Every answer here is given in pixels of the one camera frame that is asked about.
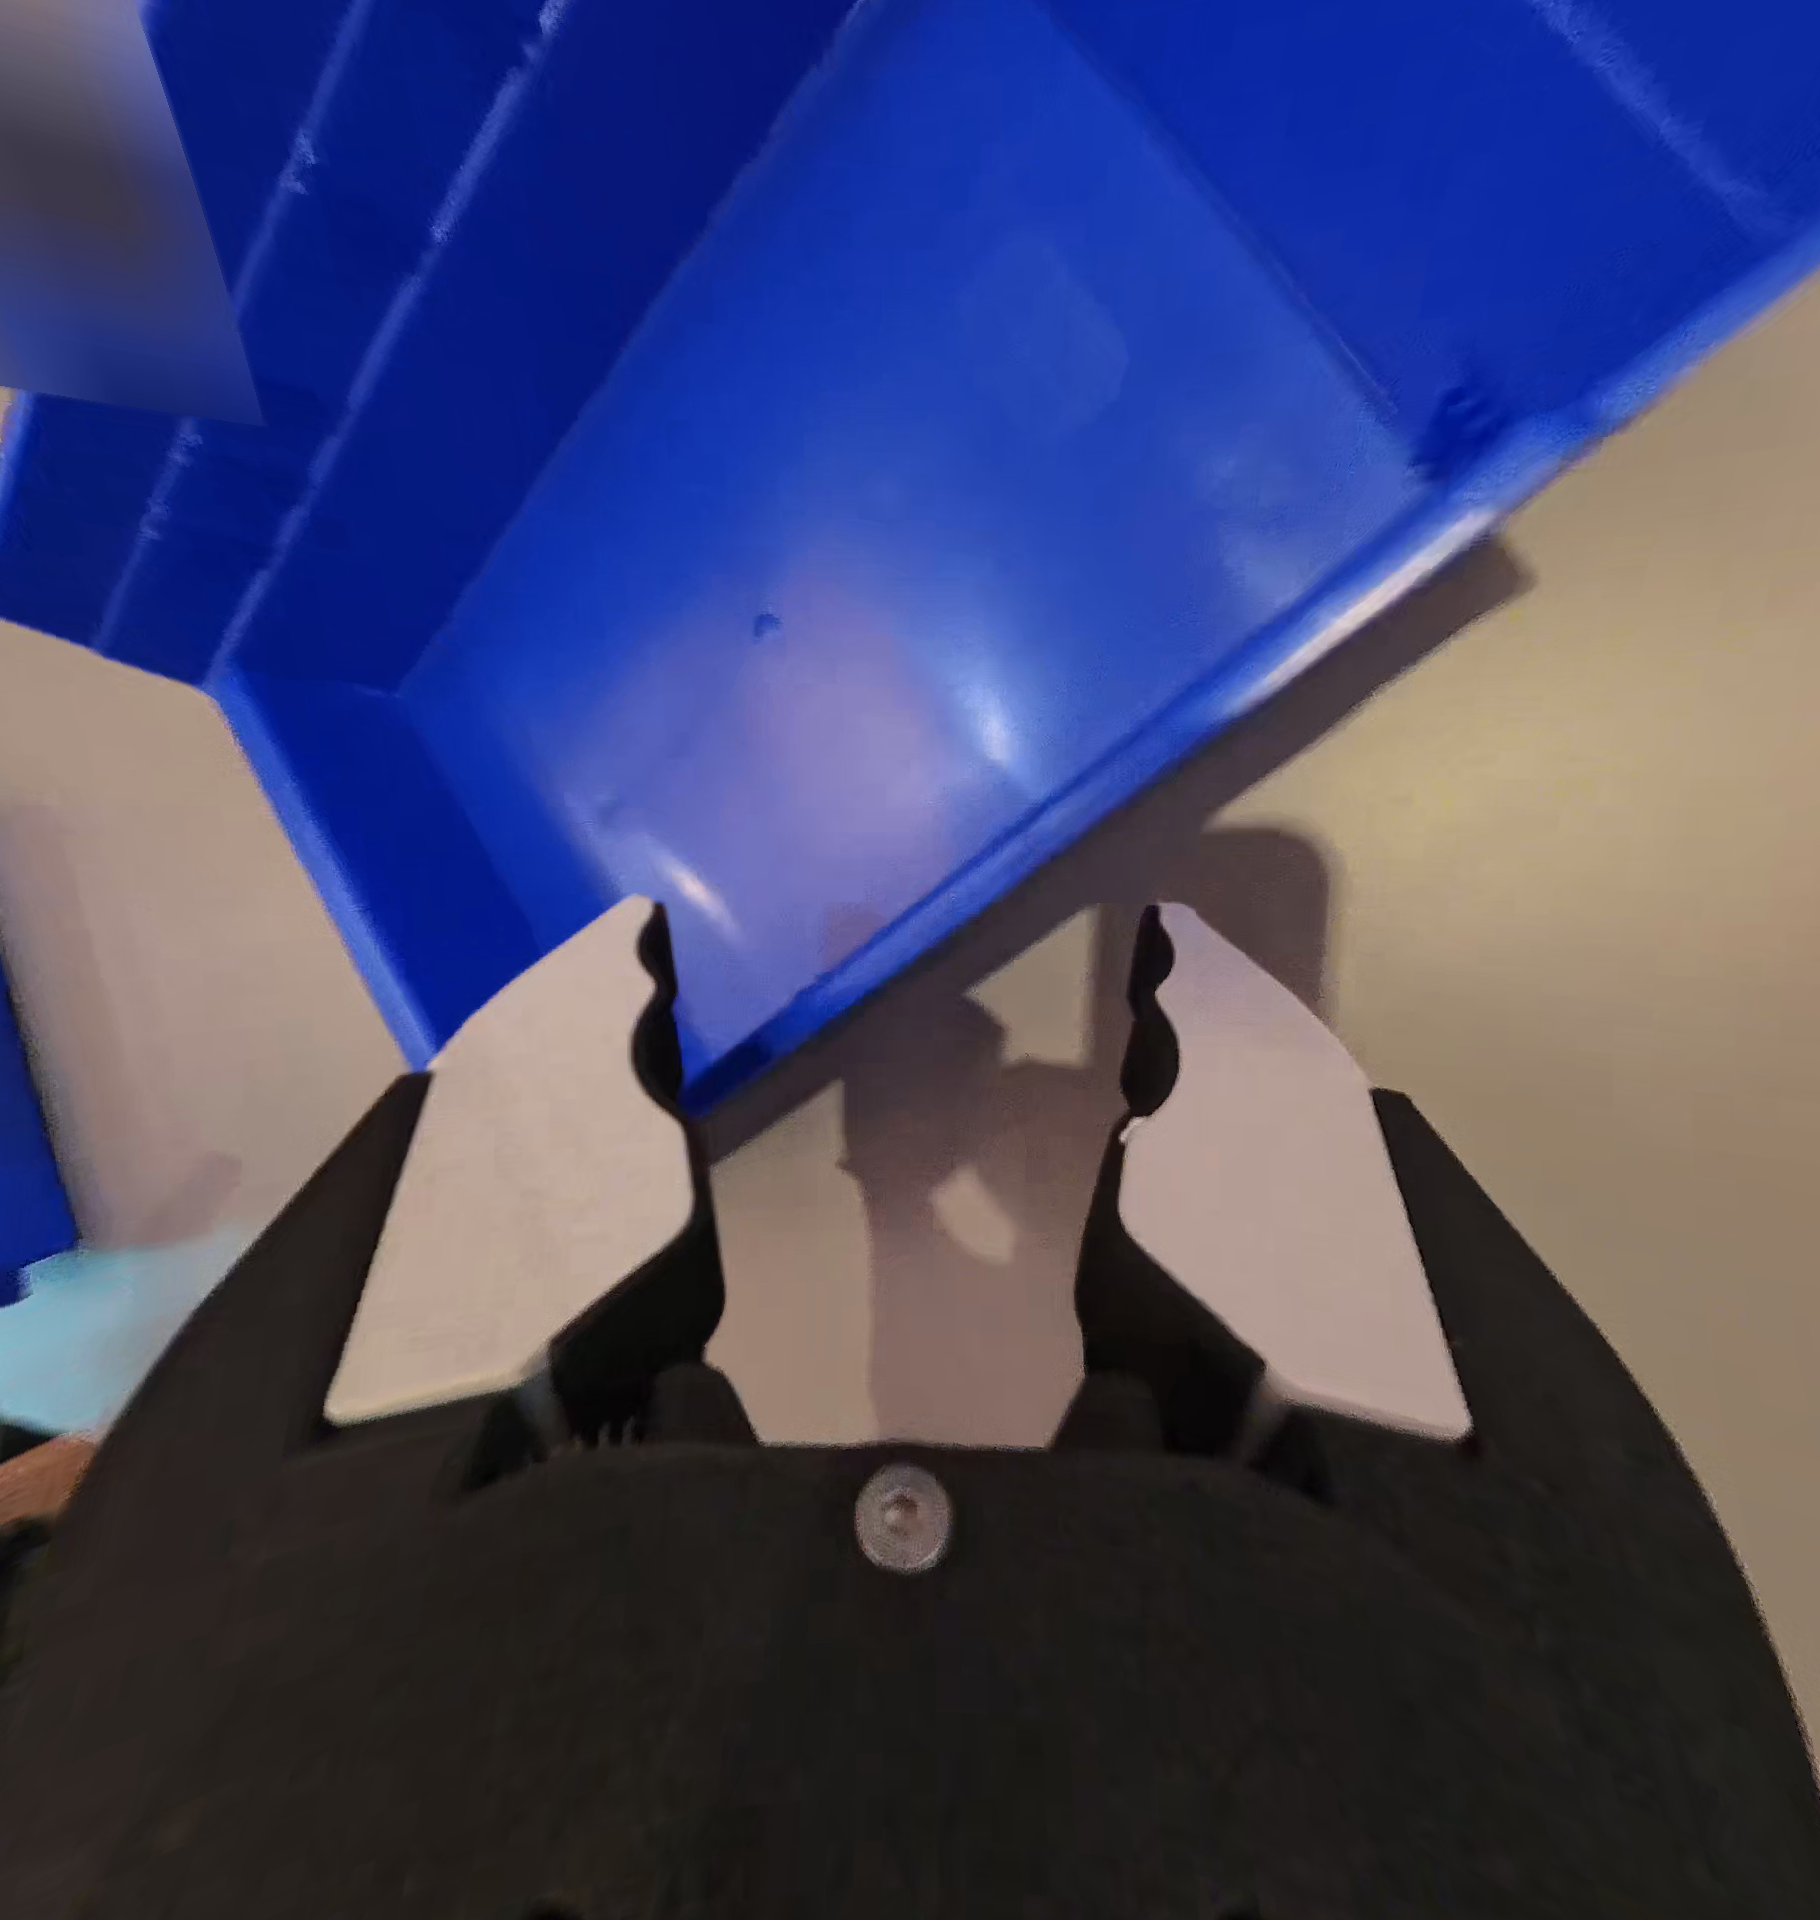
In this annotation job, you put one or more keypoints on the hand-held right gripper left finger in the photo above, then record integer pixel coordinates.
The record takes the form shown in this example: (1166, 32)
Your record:
(536, 1173)

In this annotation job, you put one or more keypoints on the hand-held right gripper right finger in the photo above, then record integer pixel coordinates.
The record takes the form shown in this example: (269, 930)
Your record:
(1271, 1201)

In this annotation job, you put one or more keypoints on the brown wooden bench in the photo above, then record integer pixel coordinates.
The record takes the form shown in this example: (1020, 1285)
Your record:
(19, 1487)

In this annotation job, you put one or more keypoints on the large blue plastic bin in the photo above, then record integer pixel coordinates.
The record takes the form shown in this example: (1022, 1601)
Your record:
(131, 512)
(925, 495)

